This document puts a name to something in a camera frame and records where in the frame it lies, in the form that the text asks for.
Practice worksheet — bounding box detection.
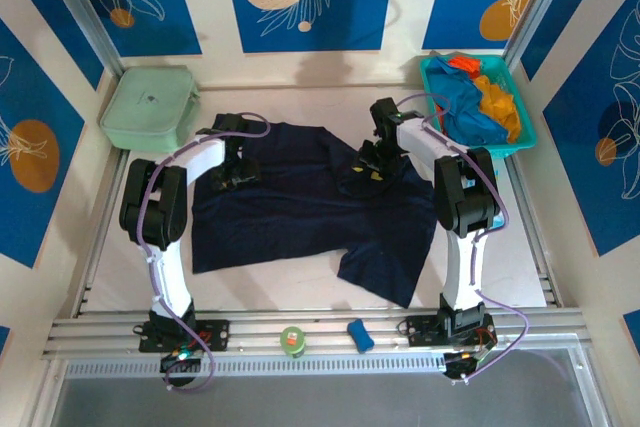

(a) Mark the navy blue t-shirt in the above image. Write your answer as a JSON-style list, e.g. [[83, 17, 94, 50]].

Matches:
[[189, 121, 436, 309]]

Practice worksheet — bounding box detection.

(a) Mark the bright blue t-shirt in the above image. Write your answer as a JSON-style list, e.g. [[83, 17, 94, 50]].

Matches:
[[428, 57, 510, 147]]

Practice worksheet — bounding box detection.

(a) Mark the mint green zip case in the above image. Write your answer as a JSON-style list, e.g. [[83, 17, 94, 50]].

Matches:
[[99, 65, 203, 154]]

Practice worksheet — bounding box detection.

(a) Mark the teal plastic basket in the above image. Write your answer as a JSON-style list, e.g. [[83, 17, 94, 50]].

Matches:
[[418, 54, 539, 161]]

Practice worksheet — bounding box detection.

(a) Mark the blue foam block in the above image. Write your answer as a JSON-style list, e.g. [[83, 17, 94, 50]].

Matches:
[[346, 317, 376, 354]]

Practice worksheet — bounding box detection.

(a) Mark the green tape roll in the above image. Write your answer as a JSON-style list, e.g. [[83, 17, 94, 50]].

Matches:
[[279, 325, 308, 360]]

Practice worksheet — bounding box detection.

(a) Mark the grey metal panel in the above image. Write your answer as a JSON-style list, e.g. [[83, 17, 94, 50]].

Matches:
[[47, 346, 614, 427]]

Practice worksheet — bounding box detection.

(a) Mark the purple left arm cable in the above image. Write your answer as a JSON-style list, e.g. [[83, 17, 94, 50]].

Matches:
[[141, 111, 272, 393]]

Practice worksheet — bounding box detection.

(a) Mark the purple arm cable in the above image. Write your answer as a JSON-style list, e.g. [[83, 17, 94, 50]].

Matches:
[[397, 93, 531, 384], [141, 111, 272, 393]]

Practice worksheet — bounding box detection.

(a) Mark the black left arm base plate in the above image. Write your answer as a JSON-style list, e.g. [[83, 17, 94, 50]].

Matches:
[[138, 318, 232, 354]]

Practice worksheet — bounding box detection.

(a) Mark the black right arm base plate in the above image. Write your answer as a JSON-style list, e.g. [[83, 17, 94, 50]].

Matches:
[[406, 314, 497, 349]]

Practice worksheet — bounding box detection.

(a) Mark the aluminium frame rail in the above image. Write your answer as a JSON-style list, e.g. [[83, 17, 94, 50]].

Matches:
[[42, 307, 592, 361]]

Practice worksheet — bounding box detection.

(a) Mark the aluminium frame post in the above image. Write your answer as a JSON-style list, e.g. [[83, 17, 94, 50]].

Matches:
[[35, 0, 126, 79], [501, 0, 575, 67]]

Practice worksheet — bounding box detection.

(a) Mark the grey slotted cable duct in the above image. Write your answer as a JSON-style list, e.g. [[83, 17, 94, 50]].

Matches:
[[63, 354, 449, 381]]

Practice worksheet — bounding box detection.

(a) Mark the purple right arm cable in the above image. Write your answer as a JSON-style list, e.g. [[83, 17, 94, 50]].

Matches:
[[397, 93, 531, 384]]

